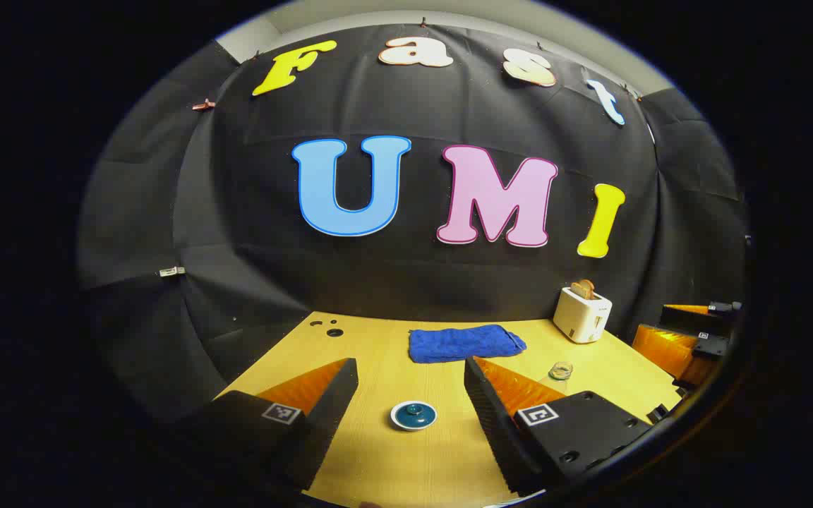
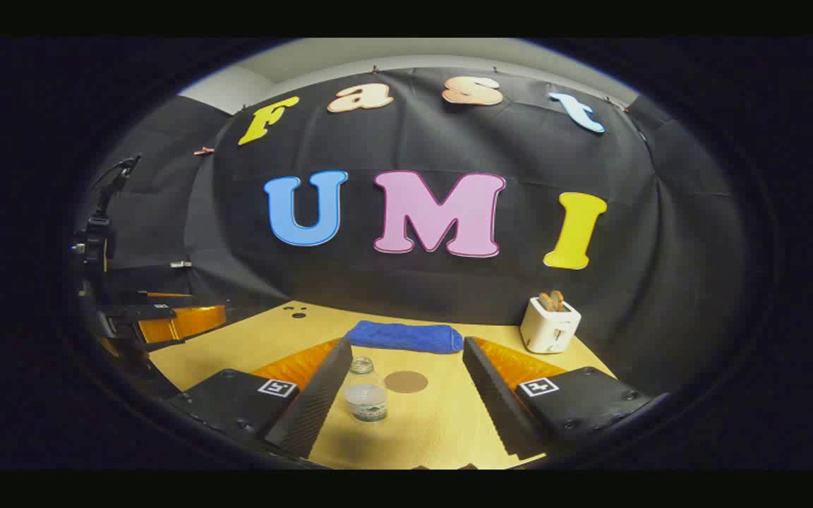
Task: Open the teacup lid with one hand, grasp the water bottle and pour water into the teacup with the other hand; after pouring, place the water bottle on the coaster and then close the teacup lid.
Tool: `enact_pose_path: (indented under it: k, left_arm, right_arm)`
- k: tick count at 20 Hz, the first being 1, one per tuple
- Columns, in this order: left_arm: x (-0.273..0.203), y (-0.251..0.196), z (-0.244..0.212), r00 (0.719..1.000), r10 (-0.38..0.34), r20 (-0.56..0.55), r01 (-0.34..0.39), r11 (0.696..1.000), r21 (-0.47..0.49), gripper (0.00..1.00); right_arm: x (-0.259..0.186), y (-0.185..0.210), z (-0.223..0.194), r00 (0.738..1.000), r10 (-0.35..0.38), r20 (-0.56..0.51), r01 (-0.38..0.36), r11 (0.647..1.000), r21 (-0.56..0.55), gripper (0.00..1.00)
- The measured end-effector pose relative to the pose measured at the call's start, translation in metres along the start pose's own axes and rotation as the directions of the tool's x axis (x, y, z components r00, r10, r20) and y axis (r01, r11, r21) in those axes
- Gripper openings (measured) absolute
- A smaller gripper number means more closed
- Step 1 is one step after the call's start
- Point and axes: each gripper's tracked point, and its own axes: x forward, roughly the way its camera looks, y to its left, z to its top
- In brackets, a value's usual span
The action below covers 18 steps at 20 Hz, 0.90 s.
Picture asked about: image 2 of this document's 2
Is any white toaster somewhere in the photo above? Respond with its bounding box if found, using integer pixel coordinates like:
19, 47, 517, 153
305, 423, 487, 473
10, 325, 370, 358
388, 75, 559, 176
519, 296, 582, 354

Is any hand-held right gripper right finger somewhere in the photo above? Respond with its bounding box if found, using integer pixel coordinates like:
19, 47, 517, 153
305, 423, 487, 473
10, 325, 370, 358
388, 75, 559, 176
462, 336, 670, 461

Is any clear plastic water bottle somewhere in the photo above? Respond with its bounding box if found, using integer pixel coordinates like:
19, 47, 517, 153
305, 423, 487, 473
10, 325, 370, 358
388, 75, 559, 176
345, 357, 388, 423

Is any blue towel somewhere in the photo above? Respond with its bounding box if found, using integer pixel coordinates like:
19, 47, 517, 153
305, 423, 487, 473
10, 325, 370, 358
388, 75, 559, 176
345, 320, 464, 354

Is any black backdrop cloth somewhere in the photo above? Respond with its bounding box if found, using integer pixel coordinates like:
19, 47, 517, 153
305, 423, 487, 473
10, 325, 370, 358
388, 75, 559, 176
78, 67, 749, 396

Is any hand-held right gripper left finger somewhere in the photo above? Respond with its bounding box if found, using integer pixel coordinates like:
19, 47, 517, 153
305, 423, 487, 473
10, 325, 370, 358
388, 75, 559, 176
164, 337, 354, 459

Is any round brown coaster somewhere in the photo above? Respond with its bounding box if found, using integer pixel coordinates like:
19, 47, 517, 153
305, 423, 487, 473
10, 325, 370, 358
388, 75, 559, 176
384, 370, 429, 394

